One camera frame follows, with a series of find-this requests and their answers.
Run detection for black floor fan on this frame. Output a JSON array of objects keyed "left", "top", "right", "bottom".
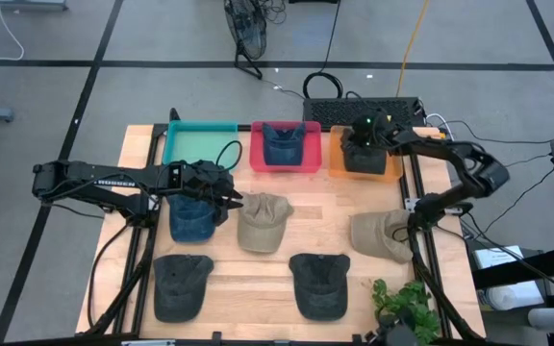
[{"left": 222, "top": 0, "right": 268, "bottom": 81}]

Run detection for black perforated computer case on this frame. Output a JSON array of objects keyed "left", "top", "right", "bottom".
[{"left": 302, "top": 96, "right": 426, "bottom": 132}]

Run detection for green leafy plant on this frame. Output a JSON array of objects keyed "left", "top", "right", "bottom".
[{"left": 370, "top": 278, "right": 442, "bottom": 346}]

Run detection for black cable bundle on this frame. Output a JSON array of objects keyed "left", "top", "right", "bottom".
[{"left": 257, "top": 0, "right": 289, "bottom": 25}]

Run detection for black shelf bar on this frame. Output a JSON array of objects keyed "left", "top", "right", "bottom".
[{"left": 471, "top": 245, "right": 554, "bottom": 290}]

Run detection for black coiled cable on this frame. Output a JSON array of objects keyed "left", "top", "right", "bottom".
[{"left": 301, "top": 0, "right": 344, "bottom": 100}]

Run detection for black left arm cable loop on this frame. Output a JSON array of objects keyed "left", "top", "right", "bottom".
[{"left": 214, "top": 139, "right": 244, "bottom": 172}]

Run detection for blue denim cap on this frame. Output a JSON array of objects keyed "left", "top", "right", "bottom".
[{"left": 261, "top": 121, "right": 307, "bottom": 167}]

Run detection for white paper stack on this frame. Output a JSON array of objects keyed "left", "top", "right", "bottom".
[{"left": 471, "top": 244, "right": 546, "bottom": 309}]

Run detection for orange plastic bin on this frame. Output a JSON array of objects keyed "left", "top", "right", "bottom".
[{"left": 328, "top": 125, "right": 404, "bottom": 184}]

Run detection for pink plastic bin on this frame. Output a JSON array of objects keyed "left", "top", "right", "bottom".
[{"left": 249, "top": 120, "right": 323, "bottom": 174}]

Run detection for black aluminium table frame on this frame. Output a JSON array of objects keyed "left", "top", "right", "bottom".
[{"left": 77, "top": 122, "right": 488, "bottom": 346}]

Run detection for blue towels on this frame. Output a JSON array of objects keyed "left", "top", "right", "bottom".
[{"left": 167, "top": 191, "right": 218, "bottom": 244}]

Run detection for black cap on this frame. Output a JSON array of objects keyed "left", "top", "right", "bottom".
[
  {"left": 289, "top": 253, "right": 352, "bottom": 322},
  {"left": 342, "top": 141, "right": 388, "bottom": 176},
  {"left": 152, "top": 254, "right": 215, "bottom": 324}
]

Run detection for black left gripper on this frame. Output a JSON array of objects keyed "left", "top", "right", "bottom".
[{"left": 180, "top": 160, "right": 245, "bottom": 226}]

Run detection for khaki cap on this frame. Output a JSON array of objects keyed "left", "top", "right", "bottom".
[
  {"left": 236, "top": 191, "right": 295, "bottom": 255},
  {"left": 349, "top": 209, "right": 416, "bottom": 264}
]

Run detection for white roll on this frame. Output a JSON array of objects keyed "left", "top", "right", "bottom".
[{"left": 526, "top": 307, "right": 554, "bottom": 334}]

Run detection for yellow cable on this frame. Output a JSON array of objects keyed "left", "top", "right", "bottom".
[{"left": 395, "top": 0, "right": 432, "bottom": 99}]

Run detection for teal plastic bin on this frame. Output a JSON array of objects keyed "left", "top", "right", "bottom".
[{"left": 162, "top": 119, "right": 240, "bottom": 170}]

